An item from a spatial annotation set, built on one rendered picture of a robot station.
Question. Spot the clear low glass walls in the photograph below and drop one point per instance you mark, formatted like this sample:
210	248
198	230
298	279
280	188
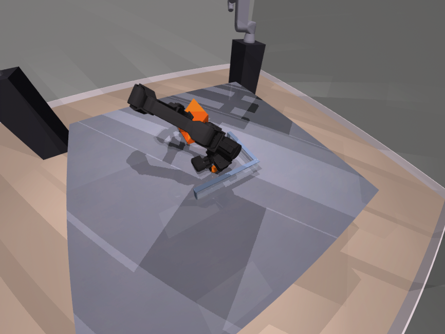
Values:
230	179

